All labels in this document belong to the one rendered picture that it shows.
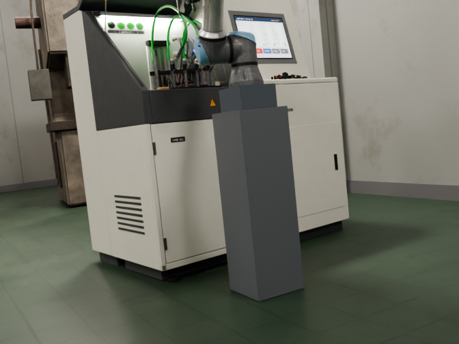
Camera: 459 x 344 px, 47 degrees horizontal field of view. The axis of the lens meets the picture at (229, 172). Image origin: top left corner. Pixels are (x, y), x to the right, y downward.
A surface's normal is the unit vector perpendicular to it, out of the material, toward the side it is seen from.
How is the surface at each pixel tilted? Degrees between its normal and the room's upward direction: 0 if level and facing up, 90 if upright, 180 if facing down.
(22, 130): 90
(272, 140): 90
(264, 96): 90
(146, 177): 90
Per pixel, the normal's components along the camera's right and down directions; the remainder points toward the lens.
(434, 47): -0.86, 0.13
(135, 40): 0.61, 0.00
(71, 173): 0.39, 0.04
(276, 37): 0.56, -0.23
